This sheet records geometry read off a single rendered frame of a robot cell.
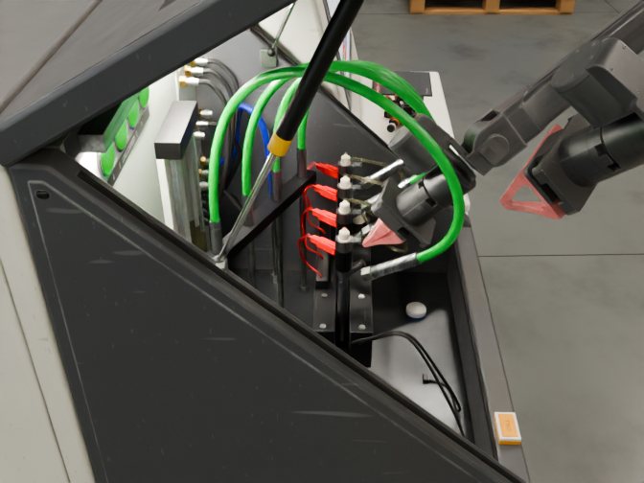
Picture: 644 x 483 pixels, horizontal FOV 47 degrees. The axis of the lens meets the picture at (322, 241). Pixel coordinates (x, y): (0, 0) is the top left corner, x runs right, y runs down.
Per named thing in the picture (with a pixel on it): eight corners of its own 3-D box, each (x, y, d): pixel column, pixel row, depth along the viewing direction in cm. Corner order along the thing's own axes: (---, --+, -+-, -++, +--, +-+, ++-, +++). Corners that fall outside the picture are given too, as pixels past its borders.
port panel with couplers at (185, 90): (209, 216, 135) (192, 52, 117) (191, 216, 135) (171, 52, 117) (219, 179, 145) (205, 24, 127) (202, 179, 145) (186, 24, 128)
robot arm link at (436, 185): (478, 191, 101) (483, 172, 106) (445, 156, 100) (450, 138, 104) (442, 218, 105) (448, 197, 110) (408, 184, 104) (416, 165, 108)
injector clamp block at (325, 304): (369, 397, 128) (373, 331, 119) (311, 395, 128) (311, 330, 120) (366, 276, 156) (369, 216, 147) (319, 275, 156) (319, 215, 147)
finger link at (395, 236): (347, 212, 117) (388, 179, 111) (379, 241, 118) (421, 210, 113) (336, 236, 111) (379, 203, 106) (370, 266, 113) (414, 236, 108)
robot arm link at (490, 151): (516, 148, 99) (498, 139, 107) (457, 86, 97) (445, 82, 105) (449, 210, 101) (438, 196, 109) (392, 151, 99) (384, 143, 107)
